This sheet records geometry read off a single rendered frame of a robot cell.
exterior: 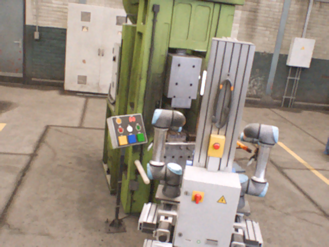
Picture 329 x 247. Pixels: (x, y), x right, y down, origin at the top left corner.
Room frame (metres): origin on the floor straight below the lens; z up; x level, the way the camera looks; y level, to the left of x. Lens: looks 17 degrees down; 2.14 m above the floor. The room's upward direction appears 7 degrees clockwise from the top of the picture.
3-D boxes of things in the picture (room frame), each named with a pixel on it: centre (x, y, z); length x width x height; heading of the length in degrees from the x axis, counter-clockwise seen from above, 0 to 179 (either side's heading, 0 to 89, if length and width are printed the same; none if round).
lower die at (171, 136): (3.65, -0.06, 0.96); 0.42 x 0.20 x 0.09; 19
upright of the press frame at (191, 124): (3.91, -0.38, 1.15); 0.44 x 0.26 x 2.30; 19
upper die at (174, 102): (3.65, -0.06, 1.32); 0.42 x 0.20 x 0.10; 19
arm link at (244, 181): (2.48, -0.61, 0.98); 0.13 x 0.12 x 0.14; 78
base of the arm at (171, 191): (2.52, -0.11, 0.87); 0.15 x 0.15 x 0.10
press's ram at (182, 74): (3.66, -0.10, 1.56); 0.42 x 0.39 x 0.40; 19
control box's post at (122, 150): (3.19, 0.37, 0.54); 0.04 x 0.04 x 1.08; 19
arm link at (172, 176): (2.52, -0.11, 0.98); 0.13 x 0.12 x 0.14; 94
